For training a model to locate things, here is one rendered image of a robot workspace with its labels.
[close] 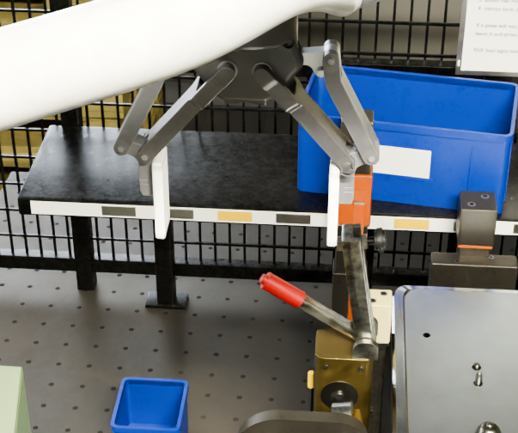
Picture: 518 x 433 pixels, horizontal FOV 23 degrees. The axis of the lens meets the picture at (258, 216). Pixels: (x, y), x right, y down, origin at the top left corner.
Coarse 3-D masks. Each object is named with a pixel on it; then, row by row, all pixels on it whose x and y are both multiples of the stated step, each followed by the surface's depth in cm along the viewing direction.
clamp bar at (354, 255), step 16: (352, 224) 144; (352, 240) 141; (368, 240) 142; (384, 240) 141; (352, 256) 142; (352, 272) 143; (352, 288) 144; (368, 288) 148; (352, 304) 146; (368, 304) 145; (368, 320) 147; (368, 336) 148
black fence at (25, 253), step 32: (64, 0) 189; (352, 64) 191; (384, 64) 191; (416, 64) 191; (448, 64) 191; (32, 128) 203; (0, 160) 207; (32, 160) 207; (96, 224) 213; (0, 256) 217; (32, 256) 216; (64, 256) 216; (96, 256) 216; (128, 256) 216; (288, 256) 213
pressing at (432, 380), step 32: (416, 288) 170; (448, 288) 170; (416, 320) 163; (448, 320) 163; (480, 320) 163; (512, 320) 163; (416, 352) 158; (448, 352) 158; (480, 352) 158; (512, 352) 158; (416, 384) 153; (448, 384) 153; (512, 384) 153; (416, 416) 148; (448, 416) 148; (480, 416) 148; (512, 416) 148
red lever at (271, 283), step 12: (264, 276) 146; (276, 276) 147; (264, 288) 146; (276, 288) 146; (288, 288) 147; (288, 300) 147; (300, 300) 147; (312, 300) 148; (312, 312) 148; (324, 312) 148; (336, 312) 150; (336, 324) 149; (348, 324) 149; (348, 336) 150
